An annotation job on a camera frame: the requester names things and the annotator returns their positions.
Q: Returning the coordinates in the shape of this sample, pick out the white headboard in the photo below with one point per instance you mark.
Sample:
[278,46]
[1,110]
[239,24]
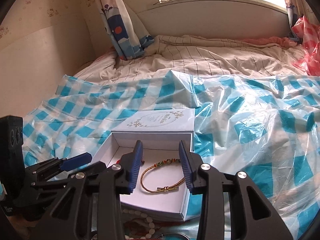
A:
[234,19]

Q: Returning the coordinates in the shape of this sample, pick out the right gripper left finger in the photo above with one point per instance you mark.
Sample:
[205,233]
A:
[131,163]

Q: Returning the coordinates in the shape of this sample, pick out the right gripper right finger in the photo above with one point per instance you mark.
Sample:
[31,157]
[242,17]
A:
[190,165]

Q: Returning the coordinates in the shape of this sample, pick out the red checkered plastic bag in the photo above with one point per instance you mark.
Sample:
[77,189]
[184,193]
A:
[309,33]

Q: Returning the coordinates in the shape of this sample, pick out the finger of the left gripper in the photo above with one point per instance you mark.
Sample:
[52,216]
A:
[85,169]
[75,161]

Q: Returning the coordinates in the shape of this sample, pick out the white Meltykiss jewelry box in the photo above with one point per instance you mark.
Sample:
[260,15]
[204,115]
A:
[160,132]

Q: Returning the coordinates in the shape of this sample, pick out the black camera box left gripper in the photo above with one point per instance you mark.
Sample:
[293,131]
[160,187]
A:
[12,163]

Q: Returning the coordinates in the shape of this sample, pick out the beige striped bedsheet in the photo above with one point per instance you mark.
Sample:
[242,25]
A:
[201,57]

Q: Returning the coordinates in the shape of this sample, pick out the blue cartoon curtain left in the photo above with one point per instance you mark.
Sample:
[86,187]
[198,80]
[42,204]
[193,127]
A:
[127,33]

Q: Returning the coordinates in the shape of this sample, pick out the blue checkered plastic sheet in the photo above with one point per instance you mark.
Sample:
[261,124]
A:
[268,127]

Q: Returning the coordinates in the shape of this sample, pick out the silver bangle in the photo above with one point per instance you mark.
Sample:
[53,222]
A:
[173,236]

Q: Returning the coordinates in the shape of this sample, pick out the pink curtain right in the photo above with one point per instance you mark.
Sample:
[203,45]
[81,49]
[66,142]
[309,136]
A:
[295,10]

